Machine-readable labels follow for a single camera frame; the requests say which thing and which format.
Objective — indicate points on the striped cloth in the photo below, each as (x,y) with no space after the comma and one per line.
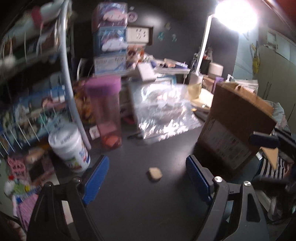
(266,168)

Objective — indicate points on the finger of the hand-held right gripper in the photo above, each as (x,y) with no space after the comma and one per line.
(263,140)
(270,180)

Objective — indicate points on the white desk riser shelf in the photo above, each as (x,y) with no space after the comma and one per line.
(171,70)

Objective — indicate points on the pink patterned tissue pack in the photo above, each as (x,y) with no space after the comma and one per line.
(25,210)

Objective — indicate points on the white pompom toy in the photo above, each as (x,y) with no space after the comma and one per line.
(9,188)

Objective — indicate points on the clear plastic zip bag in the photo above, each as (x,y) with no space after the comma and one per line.
(161,111)

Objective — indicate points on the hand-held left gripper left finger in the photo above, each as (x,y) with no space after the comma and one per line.
(96,180)

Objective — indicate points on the tan triangular cardboard piece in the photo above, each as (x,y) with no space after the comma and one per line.
(270,155)

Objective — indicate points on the white cylinder humidifier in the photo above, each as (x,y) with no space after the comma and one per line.
(215,70)

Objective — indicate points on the small cartoon wall sticker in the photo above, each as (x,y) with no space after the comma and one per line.
(168,26)
(161,36)
(174,37)

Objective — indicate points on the orange snack bag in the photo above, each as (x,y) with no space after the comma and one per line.
(83,102)

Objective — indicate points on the white wall socket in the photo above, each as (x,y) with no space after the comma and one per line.
(138,34)

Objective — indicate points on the white power adapter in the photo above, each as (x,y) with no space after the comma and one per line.
(146,71)

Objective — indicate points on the white blue paper box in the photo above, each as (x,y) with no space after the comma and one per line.
(109,64)

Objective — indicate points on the pink tumbler with purple lid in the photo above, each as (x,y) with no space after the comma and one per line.
(107,111)

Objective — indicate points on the framed wall picture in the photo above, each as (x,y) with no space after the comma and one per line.
(272,40)

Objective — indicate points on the brown cardboard box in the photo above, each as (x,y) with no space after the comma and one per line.
(231,127)

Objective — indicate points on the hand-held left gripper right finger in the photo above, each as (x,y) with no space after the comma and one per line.
(198,178)

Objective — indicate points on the blue anime print box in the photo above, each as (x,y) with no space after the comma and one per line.
(30,115)

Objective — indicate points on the white desk lamp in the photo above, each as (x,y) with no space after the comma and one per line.
(203,46)

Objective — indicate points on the yellow cartoon wall sticker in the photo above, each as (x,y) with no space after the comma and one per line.
(255,58)

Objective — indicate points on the white plastic jar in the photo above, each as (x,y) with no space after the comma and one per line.
(69,148)

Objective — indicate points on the small cartoon figure display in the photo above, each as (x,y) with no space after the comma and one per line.
(133,55)

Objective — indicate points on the round cartoon sticker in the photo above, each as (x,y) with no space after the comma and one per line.
(133,16)

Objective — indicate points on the pink hair claw clip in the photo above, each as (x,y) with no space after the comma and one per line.
(17,166)

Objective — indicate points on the small beige block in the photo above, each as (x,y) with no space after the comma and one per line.
(155,174)

